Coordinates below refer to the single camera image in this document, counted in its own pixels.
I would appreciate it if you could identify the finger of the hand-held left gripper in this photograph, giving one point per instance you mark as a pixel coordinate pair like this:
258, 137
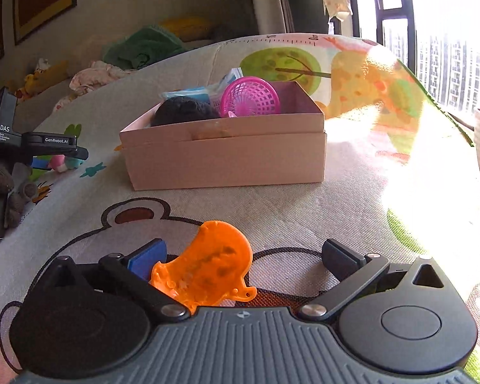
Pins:
78, 153

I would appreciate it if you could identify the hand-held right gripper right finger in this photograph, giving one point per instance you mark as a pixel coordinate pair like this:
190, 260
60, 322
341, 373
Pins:
336, 262

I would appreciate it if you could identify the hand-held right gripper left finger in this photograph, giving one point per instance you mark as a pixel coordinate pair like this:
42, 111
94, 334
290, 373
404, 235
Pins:
147, 262

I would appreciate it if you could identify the pink pig toy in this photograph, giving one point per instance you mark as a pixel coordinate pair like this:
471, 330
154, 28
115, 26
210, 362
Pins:
58, 163

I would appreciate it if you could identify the orange plastic toy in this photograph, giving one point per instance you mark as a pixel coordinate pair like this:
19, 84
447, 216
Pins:
204, 268

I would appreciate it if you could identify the pink cardboard box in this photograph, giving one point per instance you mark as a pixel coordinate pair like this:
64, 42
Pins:
224, 156

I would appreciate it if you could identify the blue and white tissue packet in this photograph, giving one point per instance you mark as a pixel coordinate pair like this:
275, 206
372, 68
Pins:
200, 92

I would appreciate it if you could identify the pink plastic basket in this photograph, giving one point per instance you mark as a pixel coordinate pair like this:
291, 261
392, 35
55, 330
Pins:
250, 98

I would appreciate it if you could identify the small teal toy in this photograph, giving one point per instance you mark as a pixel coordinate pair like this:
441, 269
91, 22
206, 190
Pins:
74, 163

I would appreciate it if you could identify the grey sofa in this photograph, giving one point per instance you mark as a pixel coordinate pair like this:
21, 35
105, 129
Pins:
28, 108

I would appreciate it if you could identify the yellow plush toy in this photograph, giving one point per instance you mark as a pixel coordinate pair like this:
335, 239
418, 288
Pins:
34, 78

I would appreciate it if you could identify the grey plush toy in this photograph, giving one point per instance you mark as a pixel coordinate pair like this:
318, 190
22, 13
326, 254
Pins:
8, 188

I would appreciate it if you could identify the printed play mat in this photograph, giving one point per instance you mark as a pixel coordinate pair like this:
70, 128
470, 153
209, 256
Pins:
284, 208

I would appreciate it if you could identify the pink patterned cloth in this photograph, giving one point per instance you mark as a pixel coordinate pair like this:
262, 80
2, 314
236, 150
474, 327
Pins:
98, 76

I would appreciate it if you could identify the black fuzzy ball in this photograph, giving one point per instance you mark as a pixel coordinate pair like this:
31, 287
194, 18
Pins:
184, 112

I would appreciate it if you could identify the green blanket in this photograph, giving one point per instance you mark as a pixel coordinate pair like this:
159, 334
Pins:
144, 50

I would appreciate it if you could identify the grey curtain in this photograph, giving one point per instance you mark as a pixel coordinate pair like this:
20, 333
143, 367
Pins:
300, 0

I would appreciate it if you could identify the yellow framed wall picture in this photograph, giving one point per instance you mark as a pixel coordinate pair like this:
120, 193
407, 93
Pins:
44, 0

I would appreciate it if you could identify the black window frame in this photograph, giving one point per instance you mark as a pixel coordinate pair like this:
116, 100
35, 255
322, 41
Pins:
388, 8

